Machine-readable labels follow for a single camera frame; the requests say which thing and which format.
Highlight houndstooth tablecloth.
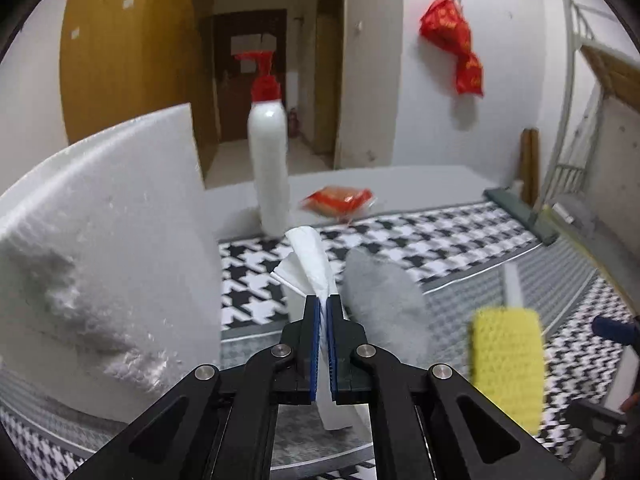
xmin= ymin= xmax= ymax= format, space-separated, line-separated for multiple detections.
xmin=0 ymin=200 xmax=640 ymax=480

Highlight wooden wardrobe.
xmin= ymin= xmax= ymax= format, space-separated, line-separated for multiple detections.
xmin=60 ymin=0 xmax=219 ymax=182

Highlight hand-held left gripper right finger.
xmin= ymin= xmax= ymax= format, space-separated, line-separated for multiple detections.
xmin=329 ymin=295 xmax=576 ymax=480

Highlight black phone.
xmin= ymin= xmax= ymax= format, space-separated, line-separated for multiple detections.
xmin=484 ymin=187 xmax=559 ymax=247

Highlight metal bunk bed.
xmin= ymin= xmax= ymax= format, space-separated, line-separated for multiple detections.
xmin=542 ymin=0 xmax=640 ymax=281

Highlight wooden door frame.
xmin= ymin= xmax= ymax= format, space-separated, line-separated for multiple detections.
xmin=315 ymin=0 xmax=349 ymax=159

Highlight white foam box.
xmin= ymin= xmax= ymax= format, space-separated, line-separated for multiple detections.
xmin=0 ymin=102 xmax=223 ymax=426

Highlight leaning wooden board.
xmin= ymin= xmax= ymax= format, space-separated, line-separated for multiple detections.
xmin=520 ymin=129 xmax=532 ymax=202
xmin=529 ymin=129 xmax=542 ymax=207

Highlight red printed plastic bag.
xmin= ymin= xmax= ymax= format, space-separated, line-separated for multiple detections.
xmin=419 ymin=0 xmax=473 ymax=57
xmin=454 ymin=50 xmax=485 ymax=99

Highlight white pump bottle red cap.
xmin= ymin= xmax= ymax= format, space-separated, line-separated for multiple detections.
xmin=235 ymin=51 xmax=291 ymax=237

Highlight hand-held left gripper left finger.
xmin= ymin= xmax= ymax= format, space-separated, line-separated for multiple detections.
xmin=62 ymin=295 xmax=321 ymax=480

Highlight grey folded clothes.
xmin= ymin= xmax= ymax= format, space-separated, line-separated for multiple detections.
xmin=556 ymin=194 xmax=599 ymax=229

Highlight grey knitted sock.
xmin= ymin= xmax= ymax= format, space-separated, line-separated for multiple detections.
xmin=342 ymin=247 xmax=432 ymax=367

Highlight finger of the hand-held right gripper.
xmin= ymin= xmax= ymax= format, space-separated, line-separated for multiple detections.
xmin=565 ymin=399 xmax=628 ymax=443
xmin=591 ymin=314 xmax=640 ymax=347

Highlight white bed curtain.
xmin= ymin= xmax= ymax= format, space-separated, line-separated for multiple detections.
xmin=572 ymin=82 xmax=640 ymax=243

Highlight red snack packet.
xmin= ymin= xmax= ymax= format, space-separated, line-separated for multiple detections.
xmin=300 ymin=186 xmax=376 ymax=222

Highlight yellow knitted sponge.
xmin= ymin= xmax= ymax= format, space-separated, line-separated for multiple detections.
xmin=469 ymin=307 xmax=546 ymax=434

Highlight white tissue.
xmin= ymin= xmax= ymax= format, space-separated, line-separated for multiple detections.
xmin=271 ymin=226 xmax=357 ymax=432

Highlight brown entrance door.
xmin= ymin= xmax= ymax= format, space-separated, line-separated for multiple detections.
xmin=214 ymin=8 xmax=289 ymax=144

